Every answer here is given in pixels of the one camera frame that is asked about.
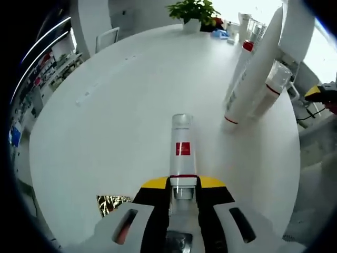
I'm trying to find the gold foil sachet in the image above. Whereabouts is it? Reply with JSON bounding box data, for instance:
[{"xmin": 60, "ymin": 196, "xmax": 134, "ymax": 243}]
[{"xmin": 96, "ymin": 194, "xmax": 132, "ymax": 218}]

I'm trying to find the white plant pot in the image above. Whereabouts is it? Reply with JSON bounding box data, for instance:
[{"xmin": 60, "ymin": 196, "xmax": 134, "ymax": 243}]
[{"xmin": 182, "ymin": 20, "xmax": 201, "ymax": 33}]

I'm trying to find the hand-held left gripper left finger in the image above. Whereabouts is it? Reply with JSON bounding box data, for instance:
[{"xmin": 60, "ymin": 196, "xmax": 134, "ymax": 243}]
[{"xmin": 86, "ymin": 176, "xmax": 172, "ymax": 253}]

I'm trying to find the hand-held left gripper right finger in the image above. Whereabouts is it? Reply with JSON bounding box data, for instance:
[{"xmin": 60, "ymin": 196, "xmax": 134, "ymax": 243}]
[{"xmin": 195, "ymin": 175, "xmax": 303, "ymax": 253}]

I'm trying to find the dark red bag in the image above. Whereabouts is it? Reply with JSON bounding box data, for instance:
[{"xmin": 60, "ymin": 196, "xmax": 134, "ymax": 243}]
[{"xmin": 200, "ymin": 16, "xmax": 226, "ymax": 32}]

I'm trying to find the blue plastic bag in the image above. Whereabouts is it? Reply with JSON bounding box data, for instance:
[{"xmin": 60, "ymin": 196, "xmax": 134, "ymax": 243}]
[{"xmin": 211, "ymin": 28, "xmax": 229, "ymax": 40}]

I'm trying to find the black cable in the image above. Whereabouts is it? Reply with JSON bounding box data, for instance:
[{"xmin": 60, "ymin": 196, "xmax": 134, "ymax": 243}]
[{"xmin": 296, "ymin": 104, "xmax": 326, "ymax": 122}]

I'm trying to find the tall white container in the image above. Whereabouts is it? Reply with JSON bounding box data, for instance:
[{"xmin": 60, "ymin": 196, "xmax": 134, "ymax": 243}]
[{"xmin": 238, "ymin": 12, "xmax": 252, "ymax": 43}]

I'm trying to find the white mesh chair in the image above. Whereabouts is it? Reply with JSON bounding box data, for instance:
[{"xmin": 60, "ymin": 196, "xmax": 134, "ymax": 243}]
[{"xmin": 95, "ymin": 27, "xmax": 121, "ymax": 53}]

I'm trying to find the large white pump skincare bottle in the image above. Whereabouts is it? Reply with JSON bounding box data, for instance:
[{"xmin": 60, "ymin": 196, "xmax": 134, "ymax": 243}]
[{"xmin": 223, "ymin": 18, "xmax": 266, "ymax": 111}]

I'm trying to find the small white skincare bottle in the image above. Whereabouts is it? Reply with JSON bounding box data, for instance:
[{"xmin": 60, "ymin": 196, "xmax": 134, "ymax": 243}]
[
  {"xmin": 251, "ymin": 60, "xmax": 293, "ymax": 118},
  {"xmin": 168, "ymin": 113, "xmax": 199, "ymax": 209}
]

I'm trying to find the green potted plant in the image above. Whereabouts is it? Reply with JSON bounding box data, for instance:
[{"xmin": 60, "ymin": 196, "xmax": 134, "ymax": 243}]
[{"xmin": 167, "ymin": 0, "xmax": 221, "ymax": 26}]

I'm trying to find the white skincare tube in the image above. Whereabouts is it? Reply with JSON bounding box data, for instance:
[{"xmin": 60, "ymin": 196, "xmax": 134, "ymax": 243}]
[{"xmin": 223, "ymin": 6, "xmax": 284, "ymax": 126}]

